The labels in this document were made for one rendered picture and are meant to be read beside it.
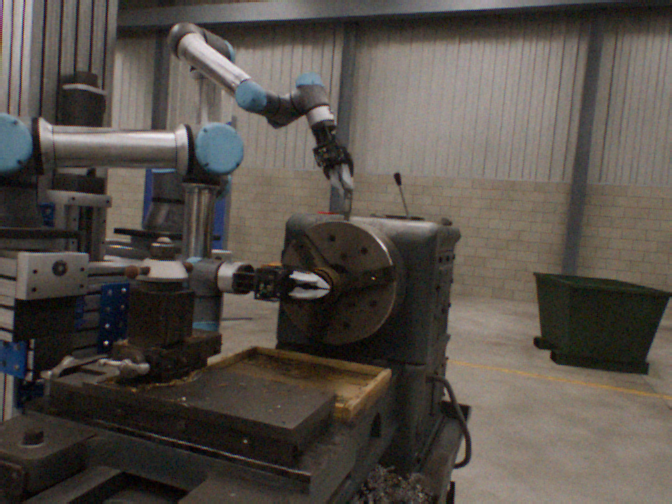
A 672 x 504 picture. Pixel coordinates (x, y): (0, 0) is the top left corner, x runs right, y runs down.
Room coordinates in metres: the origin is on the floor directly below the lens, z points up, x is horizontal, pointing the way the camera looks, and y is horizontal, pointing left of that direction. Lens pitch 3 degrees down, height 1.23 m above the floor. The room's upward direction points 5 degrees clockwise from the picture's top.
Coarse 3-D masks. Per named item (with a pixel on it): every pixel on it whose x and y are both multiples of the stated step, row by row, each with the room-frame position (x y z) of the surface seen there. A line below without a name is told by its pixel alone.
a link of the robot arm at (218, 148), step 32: (0, 128) 0.99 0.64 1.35; (32, 128) 1.03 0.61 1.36; (64, 128) 1.08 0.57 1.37; (96, 128) 1.11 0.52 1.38; (192, 128) 1.18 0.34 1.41; (224, 128) 1.18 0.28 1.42; (0, 160) 0.99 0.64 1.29; (32, 160) 1.03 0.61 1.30; (64, 160) 1.07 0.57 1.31; (96, 160) 1.10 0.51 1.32; (128, 160) 1.13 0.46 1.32; (160, 160) 1.15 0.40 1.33; (192, 160) 1.17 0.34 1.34; (224, 160) 1.19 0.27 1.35
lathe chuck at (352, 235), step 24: (312, 240) 1.34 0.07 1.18; (336, 240) 1.31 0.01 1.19; (360, 240) 1.29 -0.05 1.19; (384, 240) 1.32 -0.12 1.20; (288, 264) 1.36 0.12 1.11; (336, 264) 1.31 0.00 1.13; (360, 264) 1.29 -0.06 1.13; (384, 264) 1.27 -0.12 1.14; (360, 288) 1.29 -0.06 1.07; (384, 288) 1.27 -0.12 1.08; (288, 312) 1.35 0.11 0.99; (336, 312) 1.31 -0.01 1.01; (360, 312) 1.29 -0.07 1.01; (384, 312) 1.27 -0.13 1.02; (336, 336) 1.31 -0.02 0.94; (360, 336) 1.29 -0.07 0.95
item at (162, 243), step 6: (162, 240) 0.80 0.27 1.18; (168, 240) 0.80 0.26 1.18; (156, 246) 0.79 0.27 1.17; (162, 246) 0.79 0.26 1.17; (168, 246) 0.79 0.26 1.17; (174, 246) 0.80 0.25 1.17; (156, 252) 0.79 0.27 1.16; (162, 252) 0.79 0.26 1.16; (168, 252) 0.79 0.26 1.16; (174, 252) 0.81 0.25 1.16; (150, 258) 0.79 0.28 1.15; (156, 258) 0.79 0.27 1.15; (162, 258) 0.79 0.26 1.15; (168, 258) 0.79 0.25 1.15; (174, 258) 0.80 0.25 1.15
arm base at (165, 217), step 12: (156, 204) 1.56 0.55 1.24; (168, 204) 1.56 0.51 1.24; (180, 204) 1.57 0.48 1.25; (156, 216) 1.55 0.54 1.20; (168, 216) 1.55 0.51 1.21; (180, 216) 1.57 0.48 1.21; (144, 228) 1.57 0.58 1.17; (156, 228) 1.54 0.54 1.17; (168, 228) 1.54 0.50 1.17; (180, 228) 1.56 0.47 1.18
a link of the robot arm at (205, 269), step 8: (200, 264) 1.22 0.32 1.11; (208, 264) 1.21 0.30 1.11; (216, 264) 1.21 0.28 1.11; (192, 272) 1.22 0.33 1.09; (200, 272) 1.21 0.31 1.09; (208, 272) 1.20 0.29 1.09; (216, 272) 1.20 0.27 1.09; (192, 280) 1.22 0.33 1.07; (200, 280) 1.21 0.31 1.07; (208, 280) 1.20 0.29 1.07; (216, 280) 1.19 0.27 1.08; (192, 288) 1.22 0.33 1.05; (200, 288) 1.21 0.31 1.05; (208, 288) 1.21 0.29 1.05; (216, 288) 1.21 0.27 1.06
